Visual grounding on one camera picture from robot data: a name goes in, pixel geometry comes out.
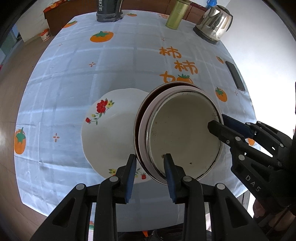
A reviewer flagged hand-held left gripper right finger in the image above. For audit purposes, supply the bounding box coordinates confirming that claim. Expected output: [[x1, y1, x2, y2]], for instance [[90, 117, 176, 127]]
[[163, 153, 262, 241]]

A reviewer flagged red flower white plate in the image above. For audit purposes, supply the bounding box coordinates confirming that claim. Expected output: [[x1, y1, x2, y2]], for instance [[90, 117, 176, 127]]
[[81, 88, 153, 184]]

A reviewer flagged black smartphone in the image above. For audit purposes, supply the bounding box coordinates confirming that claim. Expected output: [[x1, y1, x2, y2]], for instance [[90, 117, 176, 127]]
[[225, 61, 245, 91]]

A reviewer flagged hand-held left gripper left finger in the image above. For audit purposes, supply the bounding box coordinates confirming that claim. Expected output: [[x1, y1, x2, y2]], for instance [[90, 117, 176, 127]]
[[30, 153, 138, 241]]

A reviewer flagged brown wooden sideboard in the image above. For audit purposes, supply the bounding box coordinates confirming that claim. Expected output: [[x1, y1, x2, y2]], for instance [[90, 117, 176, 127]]
[[43, 0, 208, 36]]

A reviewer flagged pink plastic bowl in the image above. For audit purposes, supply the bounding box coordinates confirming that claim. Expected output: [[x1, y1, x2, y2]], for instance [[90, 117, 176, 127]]
[[138, 86, 222, 183]]

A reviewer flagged white plastic bucket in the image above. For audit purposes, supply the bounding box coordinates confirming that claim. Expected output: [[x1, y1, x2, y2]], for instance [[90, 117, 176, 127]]
[[39, 28, 51, 42]]

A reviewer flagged stainless steel bowl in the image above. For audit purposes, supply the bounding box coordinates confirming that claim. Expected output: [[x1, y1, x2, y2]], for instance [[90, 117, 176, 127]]
[[134, 83, 223, 186]]

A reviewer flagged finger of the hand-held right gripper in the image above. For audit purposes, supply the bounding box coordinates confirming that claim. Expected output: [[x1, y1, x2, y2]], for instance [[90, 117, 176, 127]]
[[207, 120, 252, 149], [221, 114, 292, 149]]

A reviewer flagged orange print cloth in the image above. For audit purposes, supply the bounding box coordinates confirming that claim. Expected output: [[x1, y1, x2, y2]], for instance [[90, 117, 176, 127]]
[[43, 0, 67, 12]]

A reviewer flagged person's right hand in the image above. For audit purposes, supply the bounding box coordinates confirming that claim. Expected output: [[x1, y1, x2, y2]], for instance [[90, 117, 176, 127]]
[[253, 199, 266, 219]]

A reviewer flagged stainless steel electric kettle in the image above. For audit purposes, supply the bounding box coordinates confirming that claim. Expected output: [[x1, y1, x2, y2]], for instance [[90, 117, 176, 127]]
[[193, 5, 233, 45]]

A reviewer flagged green thermos bottle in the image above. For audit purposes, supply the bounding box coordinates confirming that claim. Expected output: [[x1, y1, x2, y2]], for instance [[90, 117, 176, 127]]
[[166, 0, 191, 30]]

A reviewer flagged large dark thermos jug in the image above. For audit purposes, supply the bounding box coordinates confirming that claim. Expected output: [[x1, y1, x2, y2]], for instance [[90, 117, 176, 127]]
[[96, 0, 123, 23]]

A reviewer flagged white dark-rimmed enamel bowl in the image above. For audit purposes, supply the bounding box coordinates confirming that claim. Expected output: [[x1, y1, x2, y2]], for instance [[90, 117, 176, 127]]
[[145, 91, 224, 181]]

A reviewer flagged persimmon print tablecloth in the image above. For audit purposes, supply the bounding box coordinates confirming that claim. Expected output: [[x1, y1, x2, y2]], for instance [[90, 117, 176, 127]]
[[14, 9, 255, 231]]

